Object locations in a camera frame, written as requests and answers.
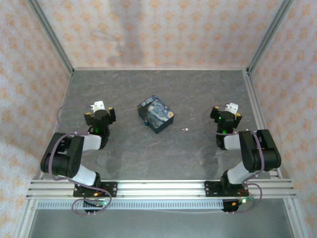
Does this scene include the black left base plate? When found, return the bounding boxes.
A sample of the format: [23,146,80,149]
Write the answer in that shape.
[73,181,118,198]

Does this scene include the slotted grey cable duct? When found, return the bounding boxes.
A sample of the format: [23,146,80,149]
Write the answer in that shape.
[37,199,225,211]

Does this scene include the aluminium frame leg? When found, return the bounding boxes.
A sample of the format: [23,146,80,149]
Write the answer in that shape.
[17,198,38,238]
[283,198,310,238]

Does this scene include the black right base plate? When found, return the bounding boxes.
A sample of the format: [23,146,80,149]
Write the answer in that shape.
[204,180,248,198]

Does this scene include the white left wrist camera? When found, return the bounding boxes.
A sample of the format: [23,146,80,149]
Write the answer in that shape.
[90,100,106,112]

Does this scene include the aluminium frame post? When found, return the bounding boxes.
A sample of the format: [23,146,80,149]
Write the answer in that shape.
[26,0,75,75]
[247,0,295,75]

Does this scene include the thin aluminium wall rail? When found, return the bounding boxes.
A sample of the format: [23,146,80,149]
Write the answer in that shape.
[71,66,249,72]

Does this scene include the starry night painted box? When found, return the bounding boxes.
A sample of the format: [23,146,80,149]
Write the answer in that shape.
[137,95,175,134]

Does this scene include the aluminium table edge rail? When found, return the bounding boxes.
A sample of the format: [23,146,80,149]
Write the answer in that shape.
[26,179,297,199]

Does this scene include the thin aluminium side rail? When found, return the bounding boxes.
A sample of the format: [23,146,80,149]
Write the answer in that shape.
[39,71,74,179]

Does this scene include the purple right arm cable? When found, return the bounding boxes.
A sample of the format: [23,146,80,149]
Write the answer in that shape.
[202,104,263,214]

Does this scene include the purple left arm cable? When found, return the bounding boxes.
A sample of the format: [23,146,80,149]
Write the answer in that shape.
[41,103,111,216]

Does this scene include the wide aluminium side rail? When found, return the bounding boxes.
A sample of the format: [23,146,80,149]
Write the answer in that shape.
[243,69,282,179]

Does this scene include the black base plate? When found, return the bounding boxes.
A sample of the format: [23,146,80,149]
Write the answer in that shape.
[204,180,248,198]
[73,181,118,198]

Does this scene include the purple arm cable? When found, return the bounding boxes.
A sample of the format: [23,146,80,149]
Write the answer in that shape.
[41,103,111,216]
[202,104,263,214]

